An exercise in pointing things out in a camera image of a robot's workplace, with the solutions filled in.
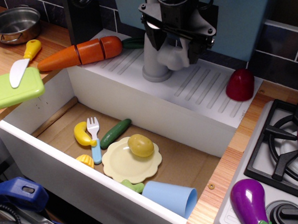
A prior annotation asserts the black stove burner grate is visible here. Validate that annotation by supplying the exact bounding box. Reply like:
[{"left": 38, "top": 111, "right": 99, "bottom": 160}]
[{"left": 244, "top": 99, "right": 298, "bottom": 197}]

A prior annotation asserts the light blue plastic cup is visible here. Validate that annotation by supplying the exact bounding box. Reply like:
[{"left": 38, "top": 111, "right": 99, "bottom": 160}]
[{"left": 142, "top": 181, "right": 198, "bottom": 219}]

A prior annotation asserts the light green toy piece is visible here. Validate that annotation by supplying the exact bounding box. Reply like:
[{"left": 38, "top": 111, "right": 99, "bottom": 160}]
[{"left": 121, "top": 179, "right": 145, "bottom": 194}]

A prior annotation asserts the white toy sink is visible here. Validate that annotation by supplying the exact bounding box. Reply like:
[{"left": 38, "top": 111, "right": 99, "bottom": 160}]
[{"left": 0, "top": 20, "right": 271, "bottom": 224}]

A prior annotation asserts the grey toy faucet with lever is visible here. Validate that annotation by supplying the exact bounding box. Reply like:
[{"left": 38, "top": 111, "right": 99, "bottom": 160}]
[{"left": 139, "top": 0, "right": 190, "bottom": 82}]

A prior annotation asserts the yellow toy corn piece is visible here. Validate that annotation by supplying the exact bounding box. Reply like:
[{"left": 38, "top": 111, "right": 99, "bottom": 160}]
[{"left": 76, "top": 154, "right": 94, "bottom": 169}]

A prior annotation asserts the light blue plastic bin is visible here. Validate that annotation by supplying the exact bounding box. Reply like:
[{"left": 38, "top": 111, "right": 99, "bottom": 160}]
[{"left": 115, "top": 0, "right": 273, "bottom": 61}]

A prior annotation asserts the white fork blue handle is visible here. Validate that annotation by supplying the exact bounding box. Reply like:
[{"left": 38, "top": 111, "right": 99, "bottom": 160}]
[{"left": 86, "top": 117, "right": 102, "bottom": 165}]

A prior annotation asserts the white toy knife yellow handle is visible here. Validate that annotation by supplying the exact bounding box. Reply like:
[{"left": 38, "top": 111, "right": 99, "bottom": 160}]
[{"left": 9, "top": 39, "right": 42, "bottom": 89}]

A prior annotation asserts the yellow toy banana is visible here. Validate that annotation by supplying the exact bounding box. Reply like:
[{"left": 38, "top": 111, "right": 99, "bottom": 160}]
[{"left": 73, "top": 121, "right": 97, "bottom": 147}]

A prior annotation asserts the pale yellow toy plate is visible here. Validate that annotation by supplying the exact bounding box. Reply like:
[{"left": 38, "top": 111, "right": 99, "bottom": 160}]
[{"left": 102, "top": 137, "right": 162, "bottom": 184}]

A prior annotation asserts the black stove knob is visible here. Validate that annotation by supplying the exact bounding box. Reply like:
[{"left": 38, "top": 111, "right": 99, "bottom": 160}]
[{"left": 266, "top": 200, "right": 298, "bottom": 224}]

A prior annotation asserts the green plastic cutting board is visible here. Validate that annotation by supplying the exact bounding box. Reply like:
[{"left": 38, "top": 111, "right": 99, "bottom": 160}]
[{"left": 0, "top": 67, "right": 45, "bottom": 109}]

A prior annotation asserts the purple toy eggplant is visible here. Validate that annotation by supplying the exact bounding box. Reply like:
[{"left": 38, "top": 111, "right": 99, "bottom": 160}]
[{"left": 230, "top": 178, "right": 272, "bottom": 224}]

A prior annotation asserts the red toy pepper half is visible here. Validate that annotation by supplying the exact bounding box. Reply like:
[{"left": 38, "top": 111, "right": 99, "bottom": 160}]
[{"left": 226, "top": 68, "right": 255, "bottom": 102}]

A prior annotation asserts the green toy cucumber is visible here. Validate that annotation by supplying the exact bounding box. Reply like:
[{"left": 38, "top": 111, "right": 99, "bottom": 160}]
[{"left": 100, "top": 119, "right": 132, "bottom": 149}]

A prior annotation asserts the steel toy pot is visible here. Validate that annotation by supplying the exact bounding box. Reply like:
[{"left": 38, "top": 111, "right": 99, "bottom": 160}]
[{"left": 0, "top": 5, "right": 41, "bottom": 45}]

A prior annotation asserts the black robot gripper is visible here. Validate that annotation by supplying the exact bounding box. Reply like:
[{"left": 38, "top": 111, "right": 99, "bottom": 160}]
[{"left": 146, "top": 0, "right": 216, "bottom": 64}]

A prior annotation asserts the blue clamp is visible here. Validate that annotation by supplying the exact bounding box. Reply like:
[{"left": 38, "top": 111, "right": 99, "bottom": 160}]
[{"left": 0, "top": 177, "right": 49, "bottom": 212}]

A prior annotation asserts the orange wooden toy carrot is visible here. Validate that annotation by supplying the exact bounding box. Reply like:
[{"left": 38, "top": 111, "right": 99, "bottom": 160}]
[{"left": 37, "top": 36, "right": 145, "bottom": 72}]

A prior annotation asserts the yellow toy potato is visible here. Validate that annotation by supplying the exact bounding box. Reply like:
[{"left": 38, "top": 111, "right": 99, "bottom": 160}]
[{"left": 128, "top": 134, "right": 154, "bottom": 157}]

